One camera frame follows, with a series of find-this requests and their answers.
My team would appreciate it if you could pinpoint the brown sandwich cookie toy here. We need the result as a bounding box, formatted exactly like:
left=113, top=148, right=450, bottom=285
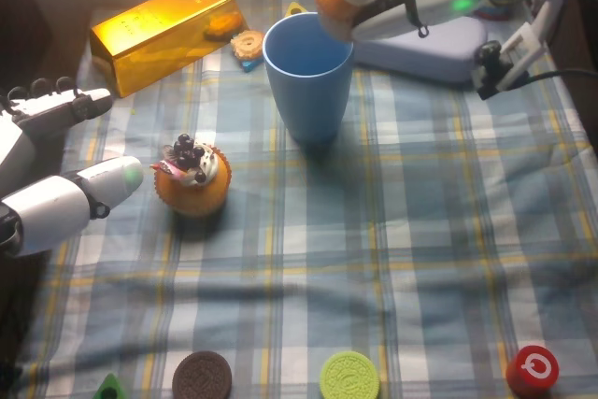
left=171, top=350, right=234, bottom=399

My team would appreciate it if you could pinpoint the green triangle block with holes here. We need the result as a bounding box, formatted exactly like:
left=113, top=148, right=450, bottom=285
left=91, top=373, right=128, bottom=399

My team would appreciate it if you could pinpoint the flower biscuit toy, blue base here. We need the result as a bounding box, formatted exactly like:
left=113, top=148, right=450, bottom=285
left=230, top=29, right=266, bottom=74

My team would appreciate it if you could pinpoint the red cylinder block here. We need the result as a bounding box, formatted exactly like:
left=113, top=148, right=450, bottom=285
left=505, top=345, right=561, bottom=398

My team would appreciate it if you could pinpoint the lilac glasses case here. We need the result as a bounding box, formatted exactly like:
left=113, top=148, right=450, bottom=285
left=352, top=15, right=490, bottom=88

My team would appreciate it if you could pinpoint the blue plaid tablecloth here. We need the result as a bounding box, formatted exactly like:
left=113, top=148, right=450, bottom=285
left=13, top=0, right=598, bottom=399

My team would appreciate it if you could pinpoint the blueberry cream toy cupcake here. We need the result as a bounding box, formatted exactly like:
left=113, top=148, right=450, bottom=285
left=149, top=133, right=231, bottom=219

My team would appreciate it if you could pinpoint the light blue plastic cup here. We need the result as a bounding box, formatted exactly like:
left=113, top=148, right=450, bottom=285
left=262, top=12, right=355, bottom=147

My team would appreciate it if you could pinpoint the shiny gold bar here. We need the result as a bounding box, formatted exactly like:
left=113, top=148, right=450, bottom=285
left=89, top=0, right=247, bottom=99

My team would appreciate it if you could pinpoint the green sandwich cookie toy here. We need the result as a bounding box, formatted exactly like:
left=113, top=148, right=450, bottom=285
left=320, top=350, right=380, bottom=399

